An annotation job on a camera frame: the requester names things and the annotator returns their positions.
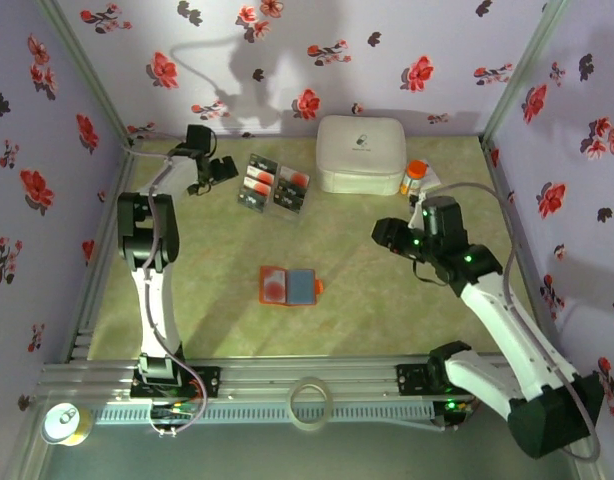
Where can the yellow drink can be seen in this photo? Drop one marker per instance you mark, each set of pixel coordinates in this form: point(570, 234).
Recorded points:
point(64, 424)

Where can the white paper leaflet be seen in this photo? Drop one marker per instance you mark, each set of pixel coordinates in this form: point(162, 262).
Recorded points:
point(433, 177)

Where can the orange card holder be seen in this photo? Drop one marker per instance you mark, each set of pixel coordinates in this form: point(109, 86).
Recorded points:
point(302, 287)

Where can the white red credit card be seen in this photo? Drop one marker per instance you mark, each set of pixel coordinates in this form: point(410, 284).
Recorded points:
point(259, 188)
point(297, 177)
point(264, 176)
point(274, 287)

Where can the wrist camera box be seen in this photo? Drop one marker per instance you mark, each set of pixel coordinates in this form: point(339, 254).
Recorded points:
point(199, 139)
point(441, 215)

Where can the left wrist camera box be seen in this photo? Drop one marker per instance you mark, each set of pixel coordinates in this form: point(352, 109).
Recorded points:
point(199, 139)

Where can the control board with green light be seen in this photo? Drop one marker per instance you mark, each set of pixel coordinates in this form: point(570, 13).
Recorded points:
point(452, 407)

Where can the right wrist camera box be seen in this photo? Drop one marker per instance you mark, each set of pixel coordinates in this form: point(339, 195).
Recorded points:
point(441, 215)

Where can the aluminium side rail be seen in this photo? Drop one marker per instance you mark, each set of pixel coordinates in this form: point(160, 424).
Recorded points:
point(94, 280)
point(529, 280)

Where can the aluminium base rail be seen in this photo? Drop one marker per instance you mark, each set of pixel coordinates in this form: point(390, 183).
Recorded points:
point(267, 375)

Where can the black packet with red items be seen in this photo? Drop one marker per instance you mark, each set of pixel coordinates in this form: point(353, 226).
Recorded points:
point(286, 211)

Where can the black credit card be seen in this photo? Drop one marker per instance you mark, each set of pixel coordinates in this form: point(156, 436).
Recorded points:
point(252, 201)
point(263, 162)
point(287, 202)
point(289, 191)

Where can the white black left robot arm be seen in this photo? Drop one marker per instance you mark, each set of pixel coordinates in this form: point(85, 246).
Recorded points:
point(154, 310)

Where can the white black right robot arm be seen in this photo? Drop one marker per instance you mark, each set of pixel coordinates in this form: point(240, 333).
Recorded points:
point(517, 340)

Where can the green circuit board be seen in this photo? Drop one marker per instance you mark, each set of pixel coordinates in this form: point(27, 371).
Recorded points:
point(174, 412)

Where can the orange capped pill bottle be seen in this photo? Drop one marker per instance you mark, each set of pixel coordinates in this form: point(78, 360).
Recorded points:
point(413, 180)

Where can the white square box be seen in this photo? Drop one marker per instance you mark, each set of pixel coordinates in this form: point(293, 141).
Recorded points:
point(362, 155)

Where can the clear tape roll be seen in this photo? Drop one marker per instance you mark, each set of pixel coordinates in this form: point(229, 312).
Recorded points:
point(292, 402)

